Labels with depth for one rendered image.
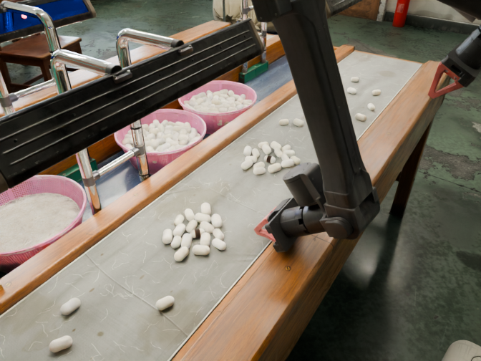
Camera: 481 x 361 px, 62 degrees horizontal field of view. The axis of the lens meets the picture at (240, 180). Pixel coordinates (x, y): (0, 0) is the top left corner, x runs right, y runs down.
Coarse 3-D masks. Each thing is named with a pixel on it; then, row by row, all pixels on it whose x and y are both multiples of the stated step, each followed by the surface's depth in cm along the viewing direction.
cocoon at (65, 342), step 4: (64, 336) 65; (68, 336) 65; (56, 340) 64; (60, 340) 64; (64, 340) 64; (68, 340) 64; (52, 344) 63; (56, 344) 63; (60, 344) 64; (64, 344) 64; (68, 344) 64; (52, 348) 63; (56, 348) 63; (60, 348) 64; (64, 348) 64
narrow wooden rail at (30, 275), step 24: (288, 96) 139; (240, 120) 123; (216, 144) 112; (168, 168) 102; (192, 168) 104; (144, 192) 94; (96, 216) 87; (120, 216) 87; (72, 240) 81; (96, 240) 83; (24, 264) 76; (48, 264) 76; (24, 288) 72; (0, 312) 69
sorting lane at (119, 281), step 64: (384, 64) 168; (256, 128) 124; (192, 192) 98; (256, 192) 98; (128, 256) 81; (192, 256) 81; (256, 256) 81; (0, 320) 69; (64, 320) 69; (128, 320) 69; (192, 320) 69
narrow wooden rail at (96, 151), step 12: (276, 36) 193; (276, 48) 188; (252, 60) 173; (228, 72) 161; (168, 108) 138; (180, 108) 144; (144, 120) 130; (96, 144) 117; (108, 144) 121; (72, 156) 111; (96, 156) 118; (108, 156) 122; (48, 168) 106; (60, 168) 109; (24, 192) 102
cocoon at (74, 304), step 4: (72, 300) 70; (76, 300) 70; (64, 304) 69; (68, 304) 69; (72, 304) 69; (76, 304) 70; (64, 308) 69; (68, 308) 69; (72, 308) 69; (76, 308) 70; (64, 312) 69; (68, 312) 69
